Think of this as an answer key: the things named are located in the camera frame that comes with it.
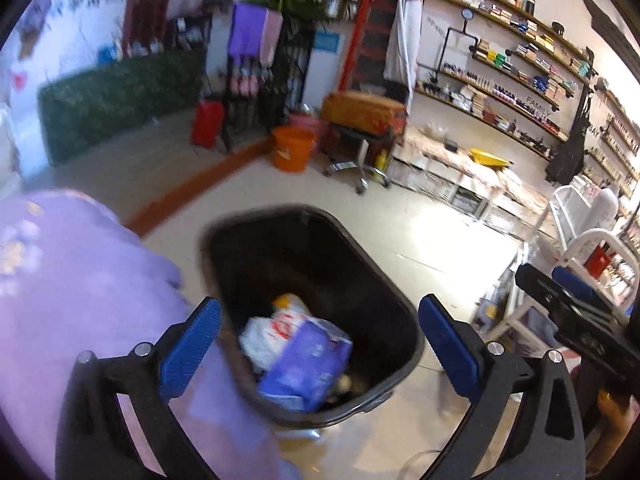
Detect purple tablecloth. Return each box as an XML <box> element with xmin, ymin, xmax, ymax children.
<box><xmin>1</xmin><ymin>190</ymin><xmax>299</xmax><ymax>479</ymax></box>

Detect black trash bin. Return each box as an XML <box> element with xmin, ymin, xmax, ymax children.
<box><xmin>198</xmin><ymin>204</ymin><xmax>425</xmax><ymax>430</ymax></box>

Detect wooden top stool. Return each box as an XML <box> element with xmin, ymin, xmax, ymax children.
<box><xmin>320</xmin><ymin>90</ymin><xmax>408</xmax><ymax>195</ymax></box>

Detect purple tissue pack wrapper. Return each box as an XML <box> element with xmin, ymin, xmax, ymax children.
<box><xmin>257</xmin><ymin>318</ymin><xmax>352</xmax><ymax>413</ymax></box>

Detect white red plastic bag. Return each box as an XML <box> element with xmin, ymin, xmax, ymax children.
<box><xmin>239</xmin><ymin>309</ymin><xmax>309</xmax><ymax>372</ymax></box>

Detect orange bucket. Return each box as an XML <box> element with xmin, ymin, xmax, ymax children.
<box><xmin>271</xmin><ymin>125</ymin><xmax>317</xmax><ymax>174</ymax></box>

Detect green patterned counter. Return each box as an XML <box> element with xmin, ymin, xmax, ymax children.
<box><xmin>37</xmin><ymin>48</ymin><xmax>206</xmax><ymax>166</ymax></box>

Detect wall shelves with goods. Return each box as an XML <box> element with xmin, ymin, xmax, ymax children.
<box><xmin>412</xmin><ymin>0</ymin><xmax>639</xmax><ymax>196</ymax></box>

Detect red wooden ladder shelf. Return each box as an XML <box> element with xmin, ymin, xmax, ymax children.
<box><xmin>337</xmin><ymin>0</ymin><xmax>398</xmax><ymax>90</ymax></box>

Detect purple hanging towel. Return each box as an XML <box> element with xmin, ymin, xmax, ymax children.
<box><xmin>228</xmin><ymin>2</ymin><xmax>267</xmax><ymax>62</ymax></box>

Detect red box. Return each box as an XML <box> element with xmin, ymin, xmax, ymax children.
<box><xmin>191</xmin><ymin>100</ymin><xmax>224</xmax><ymax>150</ymax></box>

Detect pink basin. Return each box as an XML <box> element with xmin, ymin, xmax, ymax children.
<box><xmin>288</xmin><ymin>113</ymin><xmax>328</xmax><ymax>136</ymax></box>

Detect pink hanging towel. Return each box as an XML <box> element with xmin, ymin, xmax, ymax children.
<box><xmin>259</xmin><ymin>10</ymin><xmax>283</xmax><ymax>68</ymax></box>

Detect white plastic chair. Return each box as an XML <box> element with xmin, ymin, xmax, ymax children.
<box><xmin>483</xmin><ymin>184</ymin><xmax>639</xmax><ymax>351</ymax></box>

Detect black metal rack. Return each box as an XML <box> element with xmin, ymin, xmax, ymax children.
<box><xmin>220</xmin><ymin>16</ymin><xmax>316</xmax><ymax>154</ymax></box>

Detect orange white drink can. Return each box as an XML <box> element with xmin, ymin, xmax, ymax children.
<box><xmin>272</xmin><ymin>294</ymin><xmax>309</xmax><ymax>315</ymax></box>

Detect person's right hand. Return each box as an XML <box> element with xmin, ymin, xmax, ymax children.
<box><xmin>586</xmin><ymin>389</ymin><xmax>639</xmax><ymax>479</ymax></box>

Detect yellow tray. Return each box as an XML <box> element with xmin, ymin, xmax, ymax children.
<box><xmin>469</xmin><ymin>148</ymin><xmax>511</xmax><ymax>169</ymax></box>

